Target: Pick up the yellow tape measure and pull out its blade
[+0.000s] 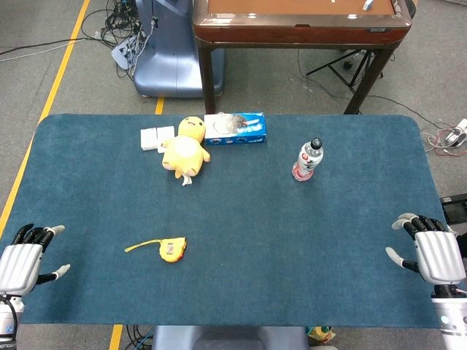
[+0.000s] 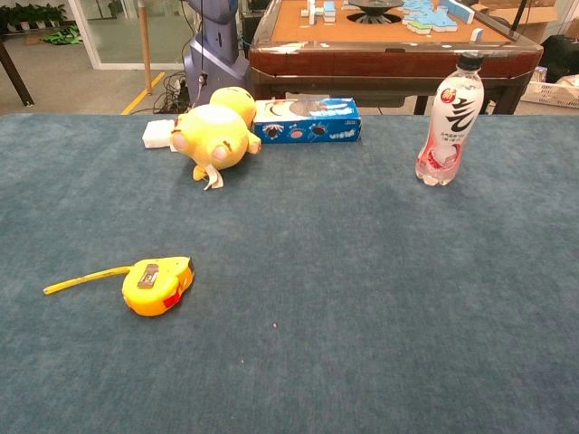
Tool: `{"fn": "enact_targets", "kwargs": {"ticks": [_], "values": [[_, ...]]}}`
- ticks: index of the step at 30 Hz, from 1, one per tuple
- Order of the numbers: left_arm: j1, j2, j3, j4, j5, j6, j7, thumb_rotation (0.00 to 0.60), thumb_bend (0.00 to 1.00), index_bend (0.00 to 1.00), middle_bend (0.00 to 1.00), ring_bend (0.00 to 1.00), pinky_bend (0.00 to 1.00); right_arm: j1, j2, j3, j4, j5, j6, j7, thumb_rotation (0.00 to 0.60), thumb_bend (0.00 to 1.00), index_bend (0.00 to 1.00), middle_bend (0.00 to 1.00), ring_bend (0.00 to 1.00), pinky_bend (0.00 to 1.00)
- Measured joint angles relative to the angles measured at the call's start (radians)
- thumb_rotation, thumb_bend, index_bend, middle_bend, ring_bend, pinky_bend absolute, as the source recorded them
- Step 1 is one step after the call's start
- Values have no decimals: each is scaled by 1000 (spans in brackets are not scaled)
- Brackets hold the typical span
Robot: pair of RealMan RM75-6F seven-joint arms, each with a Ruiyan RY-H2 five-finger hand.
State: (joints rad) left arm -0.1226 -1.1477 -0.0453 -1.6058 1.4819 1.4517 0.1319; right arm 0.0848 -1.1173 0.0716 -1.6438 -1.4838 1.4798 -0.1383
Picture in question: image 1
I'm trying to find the black tripod stand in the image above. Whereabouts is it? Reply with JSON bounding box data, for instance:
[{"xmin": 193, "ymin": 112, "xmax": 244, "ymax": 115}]
[{"xmin": 305, "ymin": 49, "xmax": 384, "ymax": 92}]

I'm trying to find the small white box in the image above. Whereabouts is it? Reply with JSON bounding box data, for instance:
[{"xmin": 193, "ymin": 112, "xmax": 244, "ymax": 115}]
[
  {"xmin": 140, "ymin": 128, "xmax": 158, "ymax": 151},
  {"xmin": 156, "ymin": 125, "xmax": 175, "ymax": 154}
]

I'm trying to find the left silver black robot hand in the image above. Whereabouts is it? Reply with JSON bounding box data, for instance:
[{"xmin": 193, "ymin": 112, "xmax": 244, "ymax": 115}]
[{"xmin": 0, "ymin": 224, "xmax": 72, "ymax": 296}]

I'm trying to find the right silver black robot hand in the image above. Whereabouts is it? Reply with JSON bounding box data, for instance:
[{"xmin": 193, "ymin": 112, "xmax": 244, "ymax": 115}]
[{"xmin": 385, "ymin": 213, "xmax": 467, "ymax": 287}]

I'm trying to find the blue cookie box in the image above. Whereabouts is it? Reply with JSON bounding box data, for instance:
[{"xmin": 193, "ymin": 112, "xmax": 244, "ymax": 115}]
[{"xmin": 203, "ymin": 112, "xmax": 267, "ymax": 147}]

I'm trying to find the white power strip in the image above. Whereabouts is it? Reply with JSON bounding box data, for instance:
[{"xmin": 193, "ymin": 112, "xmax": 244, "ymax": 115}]
[{"xmin": 444, "ymin": 118, "xmax": 467, "ymax": 149}]

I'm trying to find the black floor cable tangle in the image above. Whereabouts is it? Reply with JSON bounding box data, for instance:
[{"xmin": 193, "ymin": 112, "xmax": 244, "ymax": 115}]
[{"xmin": 82, "ymin": 0, "xmax": 147, "ymax": 48}]

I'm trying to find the black equipment frame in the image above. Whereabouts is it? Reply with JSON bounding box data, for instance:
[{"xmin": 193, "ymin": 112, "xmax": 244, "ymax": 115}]
[{"xmin": 439, "ymin": 195, "xmax": 467, "ymax": 225}]

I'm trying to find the blue-grey robot torso base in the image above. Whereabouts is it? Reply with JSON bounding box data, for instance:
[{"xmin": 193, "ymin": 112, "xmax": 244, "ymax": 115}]
[{"xmin": 151, "ymin": 325, "xmax": 309, "ymax": 350}]

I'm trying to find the colourful snack package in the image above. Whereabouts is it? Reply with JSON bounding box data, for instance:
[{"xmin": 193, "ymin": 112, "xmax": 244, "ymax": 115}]
[{"xmin": 305, "ymin": 325, "xmax": 336, "ymax": 344}]

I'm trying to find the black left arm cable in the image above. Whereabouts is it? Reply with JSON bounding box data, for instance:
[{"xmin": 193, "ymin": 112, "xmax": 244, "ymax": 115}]
[{"xmin": 0, "ymin": 295, "xmax": 19, "ymax": 336}]

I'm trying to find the blue felt table mat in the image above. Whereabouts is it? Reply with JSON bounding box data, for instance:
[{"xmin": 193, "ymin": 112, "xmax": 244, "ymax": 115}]
[{"xmin": 0, "ymin": 113, "xmax": 463, "ymax": 329}]

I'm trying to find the grey power strip with plugs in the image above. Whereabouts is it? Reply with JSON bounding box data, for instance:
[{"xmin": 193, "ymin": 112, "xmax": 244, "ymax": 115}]
[{"xmin": 111, "ymin": 34, "xmax": 145, "ymax": 70}]

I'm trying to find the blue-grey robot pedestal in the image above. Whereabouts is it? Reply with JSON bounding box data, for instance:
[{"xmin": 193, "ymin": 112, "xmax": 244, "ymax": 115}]
[{"xmin": 133, "ymin": 0, "xmax": 225, "ymax": 98}]

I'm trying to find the yellow tape measure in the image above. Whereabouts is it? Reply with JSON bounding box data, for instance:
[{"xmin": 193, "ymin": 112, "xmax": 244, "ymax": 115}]
[{"xmin": 123, "ymin": 236, "xmax": 188, "ymax": 263}]

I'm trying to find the clear pink drink bottle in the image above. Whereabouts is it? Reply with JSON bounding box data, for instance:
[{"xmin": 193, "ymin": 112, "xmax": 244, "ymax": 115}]
[{"xmin": 291, "ymin": 137, "xmax": 325, "ymax": 182}]

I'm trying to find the yellow plush duck toy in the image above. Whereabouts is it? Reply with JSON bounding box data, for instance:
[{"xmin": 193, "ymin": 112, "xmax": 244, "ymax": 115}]
[{"xmin": 161, "ymin": 115, "xmax": 212, "ymax": 187}]

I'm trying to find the brown mahjong table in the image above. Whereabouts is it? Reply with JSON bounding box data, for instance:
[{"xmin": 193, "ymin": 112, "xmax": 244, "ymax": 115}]
[{"xmin": 192, "ymin": 0, "xmax": 413, "ymax": 116}]

